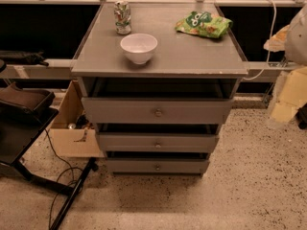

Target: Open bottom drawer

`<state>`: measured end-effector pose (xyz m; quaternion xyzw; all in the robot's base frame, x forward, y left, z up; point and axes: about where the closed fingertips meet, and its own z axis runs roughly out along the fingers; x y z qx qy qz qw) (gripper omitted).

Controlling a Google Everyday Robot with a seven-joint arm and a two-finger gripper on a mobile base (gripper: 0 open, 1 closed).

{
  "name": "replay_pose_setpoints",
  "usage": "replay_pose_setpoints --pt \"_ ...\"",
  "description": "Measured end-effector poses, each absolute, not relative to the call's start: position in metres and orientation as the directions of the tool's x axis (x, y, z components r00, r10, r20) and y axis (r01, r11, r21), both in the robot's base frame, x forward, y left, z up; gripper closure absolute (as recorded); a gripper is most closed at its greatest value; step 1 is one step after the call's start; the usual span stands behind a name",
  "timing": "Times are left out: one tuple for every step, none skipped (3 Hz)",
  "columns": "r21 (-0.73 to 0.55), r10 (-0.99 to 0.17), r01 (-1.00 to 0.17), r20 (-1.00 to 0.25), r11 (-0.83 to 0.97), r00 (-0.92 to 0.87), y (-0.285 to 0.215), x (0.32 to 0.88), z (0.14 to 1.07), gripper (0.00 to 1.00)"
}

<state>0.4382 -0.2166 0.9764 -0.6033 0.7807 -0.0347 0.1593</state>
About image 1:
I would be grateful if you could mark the green snack bag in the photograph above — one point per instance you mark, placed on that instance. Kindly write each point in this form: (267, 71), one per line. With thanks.
(204, 24)

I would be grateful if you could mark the grey drawer cabinet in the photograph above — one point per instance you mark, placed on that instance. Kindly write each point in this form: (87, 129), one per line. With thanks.
(184, 67)

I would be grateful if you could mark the grey middle drawer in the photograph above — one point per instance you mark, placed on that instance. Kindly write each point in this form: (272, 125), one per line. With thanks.
(158, 142)

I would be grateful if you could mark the open cardboard box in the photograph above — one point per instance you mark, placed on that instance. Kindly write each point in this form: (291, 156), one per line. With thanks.
(68, 139)

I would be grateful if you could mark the grey bottom drawer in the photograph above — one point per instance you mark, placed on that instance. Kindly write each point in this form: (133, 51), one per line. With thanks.
(157, 166)

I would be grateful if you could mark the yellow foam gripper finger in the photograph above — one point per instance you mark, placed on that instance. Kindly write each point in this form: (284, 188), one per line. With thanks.
(288, 96)

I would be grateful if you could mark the black object on rail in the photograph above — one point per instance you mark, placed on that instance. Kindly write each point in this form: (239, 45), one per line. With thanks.
(21, 57)

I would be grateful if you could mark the black rolling stand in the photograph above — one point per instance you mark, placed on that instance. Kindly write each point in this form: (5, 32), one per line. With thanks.
(25, 114)

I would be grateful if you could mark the white ceramic bowl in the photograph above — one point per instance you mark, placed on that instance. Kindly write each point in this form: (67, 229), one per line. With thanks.
(138, 48)

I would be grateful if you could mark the grey top drawer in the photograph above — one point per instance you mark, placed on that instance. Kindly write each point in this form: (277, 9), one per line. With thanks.
(155, 111)

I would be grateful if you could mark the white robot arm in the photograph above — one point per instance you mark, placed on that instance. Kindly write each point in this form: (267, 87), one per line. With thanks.
(292, 39)

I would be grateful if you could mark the green patterned drink can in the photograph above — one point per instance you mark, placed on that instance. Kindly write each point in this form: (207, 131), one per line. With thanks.
(122, 17)

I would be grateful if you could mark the grey drawer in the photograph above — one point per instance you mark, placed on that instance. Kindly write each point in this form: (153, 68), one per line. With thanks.
(155, 111)
(157, 166)
(158, 142)

